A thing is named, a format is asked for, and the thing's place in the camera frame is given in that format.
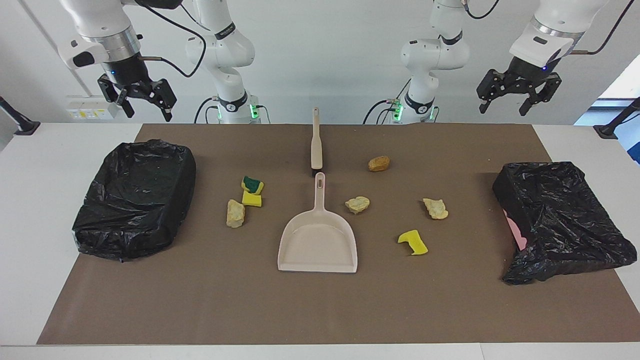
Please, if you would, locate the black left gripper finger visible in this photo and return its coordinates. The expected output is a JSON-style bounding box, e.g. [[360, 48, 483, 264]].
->
[[518, 73, 562, 117], [476, 69, 507, 115]]

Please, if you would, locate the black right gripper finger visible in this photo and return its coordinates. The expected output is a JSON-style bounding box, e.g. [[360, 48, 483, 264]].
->
[[97, 74, 136, 119], [149, 78, 178, 123]]

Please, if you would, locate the green and yellow sponge piece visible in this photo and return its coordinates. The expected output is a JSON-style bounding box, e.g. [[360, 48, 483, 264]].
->
[[241, 175, 265, 195]]

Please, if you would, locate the pale bread chunk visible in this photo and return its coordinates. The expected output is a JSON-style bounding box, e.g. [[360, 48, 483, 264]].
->
[[226, 199, 246, 229]]

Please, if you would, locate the toy croissant piece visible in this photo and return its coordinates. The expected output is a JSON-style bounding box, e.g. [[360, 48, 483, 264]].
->
[[345, 196, 371, 215], [423, 198, 449, 220]]

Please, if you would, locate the beige hand brush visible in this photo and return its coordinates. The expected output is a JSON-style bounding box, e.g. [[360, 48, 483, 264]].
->
[[310, 107, 324, 177]]

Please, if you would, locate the notched yellow sponge piece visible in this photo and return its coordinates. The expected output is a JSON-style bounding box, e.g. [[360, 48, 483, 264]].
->
[[397, 229, 429, 256]]

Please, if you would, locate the beige plastic dustpan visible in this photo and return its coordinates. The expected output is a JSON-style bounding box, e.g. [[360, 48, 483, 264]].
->
[[277, 172, 359, 274]]

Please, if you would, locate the bin fully wrapped black bag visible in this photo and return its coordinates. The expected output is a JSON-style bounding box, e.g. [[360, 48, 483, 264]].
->
[[72, 139, 197, 262]]

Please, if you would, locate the pink bin with black bag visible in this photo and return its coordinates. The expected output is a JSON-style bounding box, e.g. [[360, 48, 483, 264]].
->
[[492, 161, 638, 286]]

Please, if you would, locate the brown table mat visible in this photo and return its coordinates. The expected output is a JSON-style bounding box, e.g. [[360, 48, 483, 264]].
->
[[36, 123, 640, 346]]

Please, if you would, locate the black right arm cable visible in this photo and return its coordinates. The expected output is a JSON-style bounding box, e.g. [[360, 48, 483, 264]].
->
[[135, 0, 208, 79]]

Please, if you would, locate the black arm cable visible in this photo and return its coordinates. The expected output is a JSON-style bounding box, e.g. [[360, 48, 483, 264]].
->
[[135, 0, 208, 79], [462, 0, 636, 56]]

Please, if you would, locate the white wall socket strip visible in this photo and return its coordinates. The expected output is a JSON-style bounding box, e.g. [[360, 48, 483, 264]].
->
[[65, 95, 119, 121]]

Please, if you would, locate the black base cable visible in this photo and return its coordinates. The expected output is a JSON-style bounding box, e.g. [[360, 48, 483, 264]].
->
[[363, 77, 413, 125], [194, 97, 221, 124]]

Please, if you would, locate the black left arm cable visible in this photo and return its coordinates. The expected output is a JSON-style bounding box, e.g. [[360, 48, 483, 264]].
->
[[462, 0, 636, 56]]

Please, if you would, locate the white wall conduit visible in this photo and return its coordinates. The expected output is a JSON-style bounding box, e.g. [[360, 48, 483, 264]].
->
[[20, 0, 93, 97]]

